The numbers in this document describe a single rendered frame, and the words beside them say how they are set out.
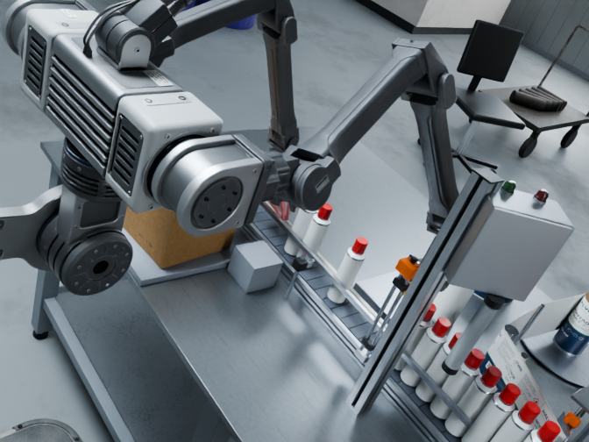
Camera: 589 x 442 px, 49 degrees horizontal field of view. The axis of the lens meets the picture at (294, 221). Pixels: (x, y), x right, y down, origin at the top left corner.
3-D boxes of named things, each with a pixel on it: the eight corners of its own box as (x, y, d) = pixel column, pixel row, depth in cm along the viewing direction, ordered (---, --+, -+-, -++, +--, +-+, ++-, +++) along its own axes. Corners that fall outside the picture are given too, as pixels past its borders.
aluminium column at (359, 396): (370, 409, 155) (505, 180, 119) (357, 416, 152) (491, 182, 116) (358, 395, 157) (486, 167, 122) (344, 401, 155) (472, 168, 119)
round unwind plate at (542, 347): (631, 371, 194) (634, 368, 193) (583, 404, 174) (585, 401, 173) (549, 302, 211) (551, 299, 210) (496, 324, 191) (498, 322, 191)
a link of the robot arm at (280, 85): (251, 5, 156) (281, 23, 151) (270, -4, 158) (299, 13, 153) (266, 139, 188) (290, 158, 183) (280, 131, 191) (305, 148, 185)
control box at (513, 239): (524, 302, 128) (576, 228, 118) (447, 285, 125) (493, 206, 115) (508, 270, 137) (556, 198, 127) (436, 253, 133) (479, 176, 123)
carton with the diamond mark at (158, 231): (230, 248, 185) (256, 169, 171) (160, 269, 169) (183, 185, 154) (170, 189, 200) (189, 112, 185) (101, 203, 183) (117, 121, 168)
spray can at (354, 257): (347, 302, 177) (375, 245, 166) (334, 306, 174) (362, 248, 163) (336, 289, 180) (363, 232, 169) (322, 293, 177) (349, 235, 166)
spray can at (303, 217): (303, 255, 189) (327, 198, 178) (290, 258, 185) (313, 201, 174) (293, 244, 191) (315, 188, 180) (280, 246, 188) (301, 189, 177)
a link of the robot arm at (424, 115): (393, 74, 129) (439, 83, 122) (409, 60, 131) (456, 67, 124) (422, 228, 156) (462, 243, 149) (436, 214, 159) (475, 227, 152)
